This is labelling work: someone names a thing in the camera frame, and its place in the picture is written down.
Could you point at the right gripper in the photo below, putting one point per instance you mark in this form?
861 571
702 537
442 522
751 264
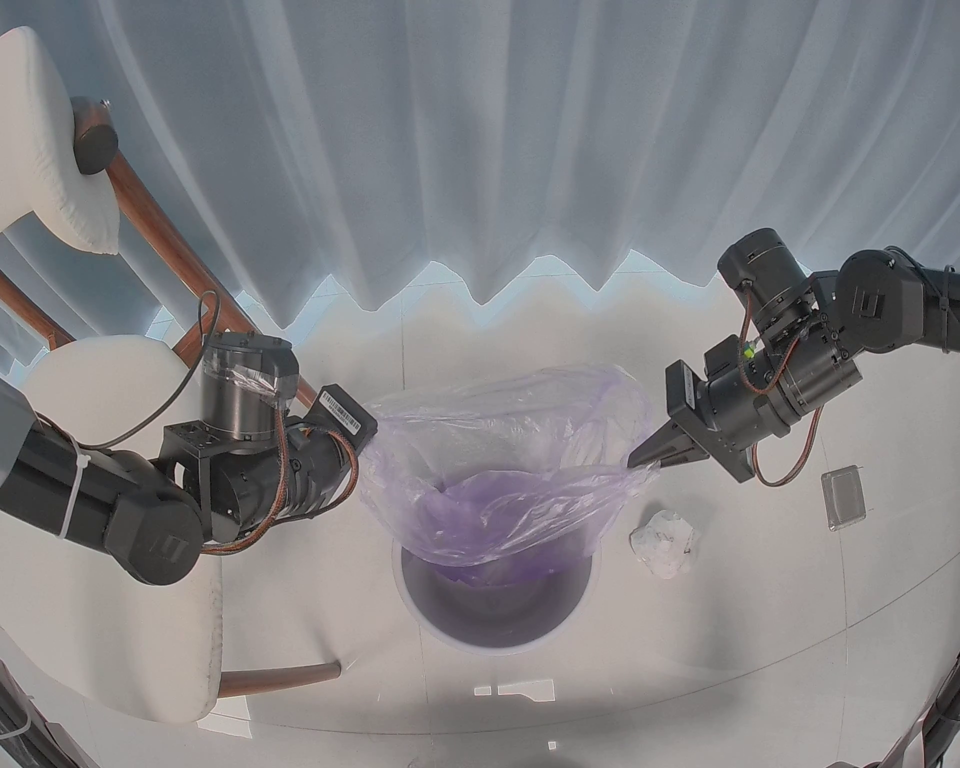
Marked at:
742 416

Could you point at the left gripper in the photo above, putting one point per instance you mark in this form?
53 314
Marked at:
322 472

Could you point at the purple plastic bag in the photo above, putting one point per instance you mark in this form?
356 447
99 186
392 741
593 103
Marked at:
510 450

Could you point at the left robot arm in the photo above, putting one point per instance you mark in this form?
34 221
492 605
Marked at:
90 487

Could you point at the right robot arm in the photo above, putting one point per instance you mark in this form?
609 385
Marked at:
870 307

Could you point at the white trash bin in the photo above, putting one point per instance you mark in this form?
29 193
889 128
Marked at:
495 643

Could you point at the crumpled white paper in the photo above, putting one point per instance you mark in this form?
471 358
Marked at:
664 544

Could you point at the white cushioned wooden chair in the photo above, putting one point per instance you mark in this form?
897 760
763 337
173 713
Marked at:
90 375

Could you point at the white curtain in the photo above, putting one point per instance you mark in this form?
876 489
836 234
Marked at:
487 135

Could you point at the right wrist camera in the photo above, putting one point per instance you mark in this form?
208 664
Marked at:
727 360

